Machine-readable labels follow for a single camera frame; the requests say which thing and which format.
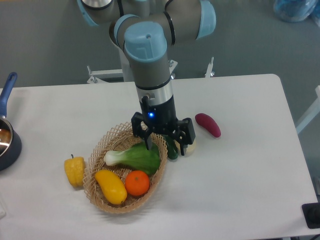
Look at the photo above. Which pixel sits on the white frame at right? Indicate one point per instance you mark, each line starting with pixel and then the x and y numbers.
pixel 310 113

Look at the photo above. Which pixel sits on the dark green cucumber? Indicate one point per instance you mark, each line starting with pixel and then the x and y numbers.
pixel 172 150

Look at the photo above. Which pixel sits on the cream round bun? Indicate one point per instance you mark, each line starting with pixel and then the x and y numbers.
pixel 187 150

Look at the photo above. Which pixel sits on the yellow mango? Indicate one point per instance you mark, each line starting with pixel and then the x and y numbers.
pixel 112 187

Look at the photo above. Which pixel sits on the orange tangerine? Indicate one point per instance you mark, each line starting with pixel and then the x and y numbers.
pixel 137 183

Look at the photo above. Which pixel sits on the yellow bell pepper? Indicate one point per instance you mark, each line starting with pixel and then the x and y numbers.
pixel 74 168

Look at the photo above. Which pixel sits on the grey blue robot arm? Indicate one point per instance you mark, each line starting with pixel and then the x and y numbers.
pixel 144 39

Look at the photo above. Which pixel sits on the blue saucepan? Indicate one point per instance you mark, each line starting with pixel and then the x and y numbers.
pixel 10 141

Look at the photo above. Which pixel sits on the blue plastic bag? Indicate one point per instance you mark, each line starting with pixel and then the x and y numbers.
pixel 294 11

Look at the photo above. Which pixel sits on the purple sweet potato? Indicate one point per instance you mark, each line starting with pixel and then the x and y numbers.
pixel 208 123

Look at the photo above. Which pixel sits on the green bok choy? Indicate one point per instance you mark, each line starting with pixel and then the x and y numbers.
pixel 136 157

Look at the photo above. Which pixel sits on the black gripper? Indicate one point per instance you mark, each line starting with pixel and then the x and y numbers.
pixel 162 119

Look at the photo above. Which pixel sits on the black device at edge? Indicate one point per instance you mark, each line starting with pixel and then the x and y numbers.
pixel 311 212

